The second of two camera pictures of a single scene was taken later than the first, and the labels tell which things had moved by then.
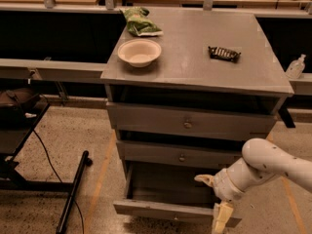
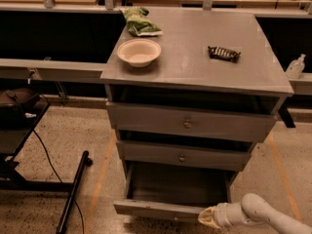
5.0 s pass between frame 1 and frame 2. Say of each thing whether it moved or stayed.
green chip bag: stayed
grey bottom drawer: stayed
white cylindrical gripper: moved
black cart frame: stayed
